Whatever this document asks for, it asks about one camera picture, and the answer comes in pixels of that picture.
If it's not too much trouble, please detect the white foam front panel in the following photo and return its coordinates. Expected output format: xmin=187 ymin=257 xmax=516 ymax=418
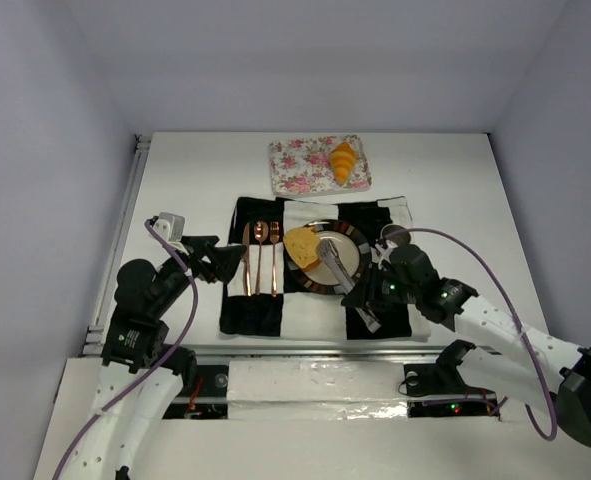
xmin=226 ymin=360 xmax=408 ymax=421

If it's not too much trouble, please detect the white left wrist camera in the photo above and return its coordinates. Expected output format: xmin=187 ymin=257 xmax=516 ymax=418
xmin=151 ymin=212 xmax=185 ymax=249

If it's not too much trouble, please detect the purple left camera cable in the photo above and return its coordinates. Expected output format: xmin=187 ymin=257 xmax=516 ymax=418
xmin=49 ymin=219 xmax=200 ymax=479

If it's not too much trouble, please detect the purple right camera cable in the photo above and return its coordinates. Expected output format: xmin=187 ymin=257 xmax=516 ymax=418
xmin=384 ymin=227 xmax=559 ymax=441

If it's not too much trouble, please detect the floral rectangular tray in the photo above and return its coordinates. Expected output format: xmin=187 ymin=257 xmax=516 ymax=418
xmin=268 ymin=134 xmax=372 ymax=198

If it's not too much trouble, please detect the orange croissant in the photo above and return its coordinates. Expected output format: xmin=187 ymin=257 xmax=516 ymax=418
xmin=328 ymin=142 xmax=357 ymax=186

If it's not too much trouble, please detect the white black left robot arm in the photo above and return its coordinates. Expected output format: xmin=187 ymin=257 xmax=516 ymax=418
xmin=53 ymin=236 xmax=246 ymax=479

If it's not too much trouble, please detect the black white checkered cloth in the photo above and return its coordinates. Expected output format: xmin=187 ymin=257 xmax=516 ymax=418
xmin=219 ymin=196 xmax=431 ymax=343

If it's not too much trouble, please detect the dark rimmed ceramic plate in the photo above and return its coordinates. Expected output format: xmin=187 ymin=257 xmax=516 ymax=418
xmin=284 ymin=219 xmax=372 ymax=296

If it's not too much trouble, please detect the bread slice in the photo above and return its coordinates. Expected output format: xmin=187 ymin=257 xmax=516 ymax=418
xmin=283 ymin=226 xmax=321 ymax=271

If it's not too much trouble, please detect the steel cup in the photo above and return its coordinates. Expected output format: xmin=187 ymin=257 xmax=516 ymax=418
xmin=378 ymin=224 xmax=412 ymax=248

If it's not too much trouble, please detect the copper spoon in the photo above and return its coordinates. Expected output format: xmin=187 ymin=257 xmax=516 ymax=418
xmin=254 ymin=220 xmax=269 ymax=295

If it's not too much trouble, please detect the copper fork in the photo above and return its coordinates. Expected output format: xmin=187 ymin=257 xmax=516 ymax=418
xmin=269 ymin=221 xmax=280 ymax=297

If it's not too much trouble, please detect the purple camera cable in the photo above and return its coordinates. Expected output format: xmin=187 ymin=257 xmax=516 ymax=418
xmin=49 ymin=219 xmax=200 ymax=479
xmin=384 ymin=227 xmax=559 ymax=441

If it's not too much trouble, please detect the copper table knife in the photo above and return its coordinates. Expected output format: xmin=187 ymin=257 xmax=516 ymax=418
xmin=242 ymin=223 xmax=252 ymax=296

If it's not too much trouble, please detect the aluminium frame rail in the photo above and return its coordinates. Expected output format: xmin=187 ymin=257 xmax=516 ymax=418
xmin=79 ymin=135 xmax=152 ymax=357

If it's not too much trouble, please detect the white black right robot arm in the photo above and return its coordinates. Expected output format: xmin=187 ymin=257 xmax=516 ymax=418
xmin=342 ymin=245 xmax=591 ymax=447

